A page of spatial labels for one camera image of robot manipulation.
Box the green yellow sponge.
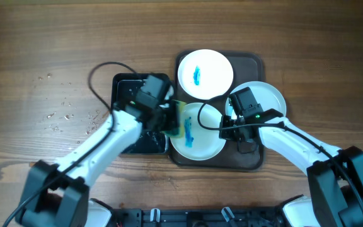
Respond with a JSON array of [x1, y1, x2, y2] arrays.
[[164, 100, 186, 138]]

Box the white plate with blue stain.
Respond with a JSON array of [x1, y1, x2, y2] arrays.
[[177, 49, 234, 100]]

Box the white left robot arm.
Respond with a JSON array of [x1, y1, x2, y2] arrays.
[[9, 74, 178, 226]]

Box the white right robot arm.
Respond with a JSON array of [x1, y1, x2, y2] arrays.
[[219, 87, 363, 227]]

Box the brown serving tray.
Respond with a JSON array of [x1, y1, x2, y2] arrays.
[[169, 50, 265, 172]]

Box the black water basin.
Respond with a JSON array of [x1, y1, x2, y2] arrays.
[[111, 73, 169, 154]]

